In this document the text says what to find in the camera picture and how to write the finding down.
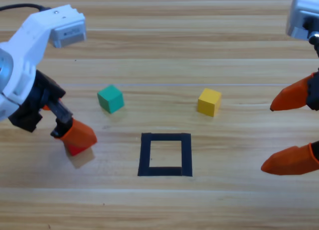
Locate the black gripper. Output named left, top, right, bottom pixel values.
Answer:
left=261, top=70, right=319, bottom=176
left=8, top=70, right=98, bottom=150

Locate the red cube block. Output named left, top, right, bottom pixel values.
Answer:
left=65, top=143, right=88, bottom=157

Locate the green cube block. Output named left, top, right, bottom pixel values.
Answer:
left=97, top=85, right=125, bottom=115

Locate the yellow cube block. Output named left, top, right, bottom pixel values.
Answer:
left=197, top=88, right=222, bottom=117

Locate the black tape rectangle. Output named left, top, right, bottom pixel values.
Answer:
left=137, top=132, right=193, bottom=177

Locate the white wrist mount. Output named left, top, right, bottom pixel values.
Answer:
left=0, top=4, right=86, bottom=121

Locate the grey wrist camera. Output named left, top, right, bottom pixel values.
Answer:
left=49, top=19, right=87, bottom=48

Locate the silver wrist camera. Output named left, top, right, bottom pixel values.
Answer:
left=285, top=0, right=319, bottom=40

